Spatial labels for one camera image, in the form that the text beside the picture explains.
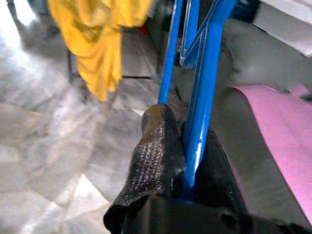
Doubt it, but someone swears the blue plastic hanger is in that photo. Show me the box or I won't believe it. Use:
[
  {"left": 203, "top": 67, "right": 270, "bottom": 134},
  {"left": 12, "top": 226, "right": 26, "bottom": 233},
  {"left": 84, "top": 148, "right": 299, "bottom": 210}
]
[{"left": 157, "top": 0, "right": 238, "bottom": 201}]

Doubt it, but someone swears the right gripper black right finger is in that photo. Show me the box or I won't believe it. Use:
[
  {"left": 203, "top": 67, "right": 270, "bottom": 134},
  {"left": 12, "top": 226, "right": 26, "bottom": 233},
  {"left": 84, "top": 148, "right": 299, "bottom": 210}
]
[{"left": 194, "top": 129, "right": 247, "bottom": 213}]

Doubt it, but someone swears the pink mat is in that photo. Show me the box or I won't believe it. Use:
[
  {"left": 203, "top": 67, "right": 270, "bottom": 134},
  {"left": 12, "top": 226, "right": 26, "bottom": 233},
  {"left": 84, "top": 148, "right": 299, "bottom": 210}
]
[{"left": 228, "top": 84, "right": 312, "bottom": 225}]

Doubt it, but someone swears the yellow shirt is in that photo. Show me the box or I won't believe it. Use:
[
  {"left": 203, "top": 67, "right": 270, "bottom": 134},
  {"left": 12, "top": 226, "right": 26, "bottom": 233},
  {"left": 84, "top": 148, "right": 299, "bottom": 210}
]
[{"left": 47, "top": 0, "right": 153, "bottom": 102}]

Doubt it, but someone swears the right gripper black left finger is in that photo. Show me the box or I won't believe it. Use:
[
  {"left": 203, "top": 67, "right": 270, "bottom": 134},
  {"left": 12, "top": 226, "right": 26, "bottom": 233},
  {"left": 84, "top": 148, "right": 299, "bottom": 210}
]
[{"left": 103, "top": 103, "right": 187, "bottom": 233}]

